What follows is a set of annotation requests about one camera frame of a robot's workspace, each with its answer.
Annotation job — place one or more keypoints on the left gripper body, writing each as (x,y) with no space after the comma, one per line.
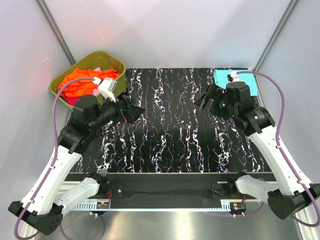
(113,111)

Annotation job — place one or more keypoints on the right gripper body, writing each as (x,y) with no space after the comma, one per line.
(220,105)

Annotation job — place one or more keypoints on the orange t shirt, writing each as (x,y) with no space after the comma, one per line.
(84,87)

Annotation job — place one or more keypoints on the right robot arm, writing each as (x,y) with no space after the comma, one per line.
(293,191)

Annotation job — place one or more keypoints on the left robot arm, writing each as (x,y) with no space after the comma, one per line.
(43,208)

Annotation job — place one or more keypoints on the folded teal t shirt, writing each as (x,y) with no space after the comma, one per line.
(221,80)

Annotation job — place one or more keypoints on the magenta t shirt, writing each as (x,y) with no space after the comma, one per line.
(73,100)

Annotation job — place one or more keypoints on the pink t shirt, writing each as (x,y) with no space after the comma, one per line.
(98,69)

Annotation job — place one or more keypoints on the olive green plastic bin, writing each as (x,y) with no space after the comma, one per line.
(97,59)

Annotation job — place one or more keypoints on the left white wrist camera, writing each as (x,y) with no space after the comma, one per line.
(106,88)

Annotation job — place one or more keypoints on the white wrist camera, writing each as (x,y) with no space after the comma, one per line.
(233,77)
(106,88)

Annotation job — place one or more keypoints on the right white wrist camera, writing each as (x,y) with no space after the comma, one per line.
(233,77)

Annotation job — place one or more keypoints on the slotted cable duct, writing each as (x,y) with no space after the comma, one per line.
(214,206)

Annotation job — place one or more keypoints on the right aluminium frame post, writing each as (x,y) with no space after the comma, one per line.
(276,33)

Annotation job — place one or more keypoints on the aluminium frame post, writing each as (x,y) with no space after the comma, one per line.
(276,33)
(55,30)

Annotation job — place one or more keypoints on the left aluminium frame post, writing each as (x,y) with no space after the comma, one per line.
(55,30)

